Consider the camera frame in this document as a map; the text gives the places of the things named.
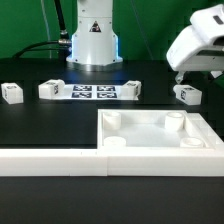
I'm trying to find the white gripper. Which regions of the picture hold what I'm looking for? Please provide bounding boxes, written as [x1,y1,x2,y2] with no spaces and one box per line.
[166,4,224,84]

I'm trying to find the white square table top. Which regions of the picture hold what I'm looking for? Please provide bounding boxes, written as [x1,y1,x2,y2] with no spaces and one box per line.
[96,108,221,150]

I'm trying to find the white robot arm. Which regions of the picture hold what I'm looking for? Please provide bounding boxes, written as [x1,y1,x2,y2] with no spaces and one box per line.
[67,0,224,83]

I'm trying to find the white L-shaped obstacle fence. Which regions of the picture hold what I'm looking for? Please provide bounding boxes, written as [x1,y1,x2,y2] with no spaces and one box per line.
[0,112,224,178]

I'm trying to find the paper sheet with markers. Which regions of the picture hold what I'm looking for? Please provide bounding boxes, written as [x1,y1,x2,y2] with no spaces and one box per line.
[55,84,130,100]

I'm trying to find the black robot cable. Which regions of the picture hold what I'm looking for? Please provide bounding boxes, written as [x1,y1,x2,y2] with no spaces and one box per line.
[11,0,72,61]

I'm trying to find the thin grey cable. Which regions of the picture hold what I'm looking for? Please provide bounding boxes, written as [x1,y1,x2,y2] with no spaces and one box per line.
[40,0,53,60]

